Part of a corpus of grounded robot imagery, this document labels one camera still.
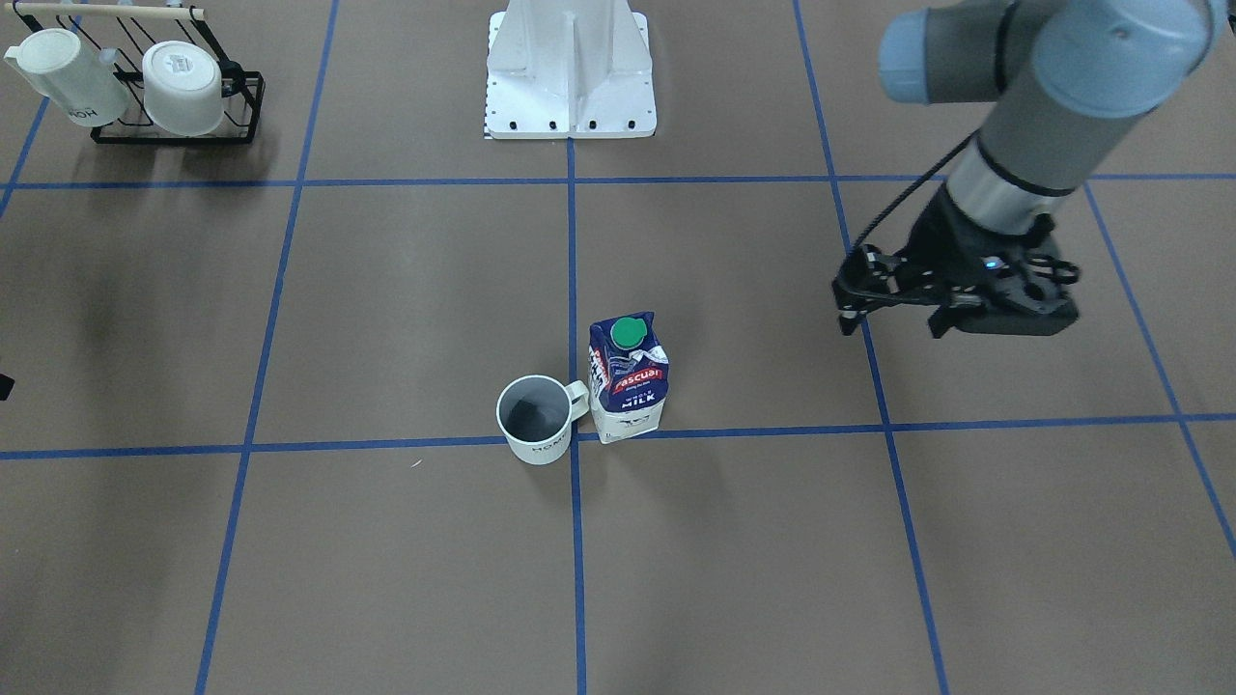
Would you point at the black wire cup rack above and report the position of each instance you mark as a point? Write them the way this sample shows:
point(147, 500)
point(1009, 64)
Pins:
point(136, 74)

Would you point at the blue Pascual milk carton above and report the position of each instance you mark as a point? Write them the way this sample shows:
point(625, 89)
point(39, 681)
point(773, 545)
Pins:
point(628, 377)

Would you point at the white home mug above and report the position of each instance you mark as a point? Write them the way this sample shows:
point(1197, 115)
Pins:
point(60, 67)
point(537, 413)

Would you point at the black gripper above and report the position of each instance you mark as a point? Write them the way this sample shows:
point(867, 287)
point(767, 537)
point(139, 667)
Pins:
point(939, 237)

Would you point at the white cup bottom on rack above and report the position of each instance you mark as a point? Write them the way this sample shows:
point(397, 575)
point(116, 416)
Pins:
point(182, 88)

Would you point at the white HOME mug on rack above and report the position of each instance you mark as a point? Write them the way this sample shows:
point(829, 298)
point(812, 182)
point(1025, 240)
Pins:
point(60, 67)

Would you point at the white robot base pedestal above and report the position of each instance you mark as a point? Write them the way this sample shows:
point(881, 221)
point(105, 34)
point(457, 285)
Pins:
point(569, 69)

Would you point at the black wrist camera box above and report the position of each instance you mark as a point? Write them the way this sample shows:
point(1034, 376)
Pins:
point(993, 314)

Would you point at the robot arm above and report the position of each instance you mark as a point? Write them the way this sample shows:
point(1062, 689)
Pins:
point(1068, 81)

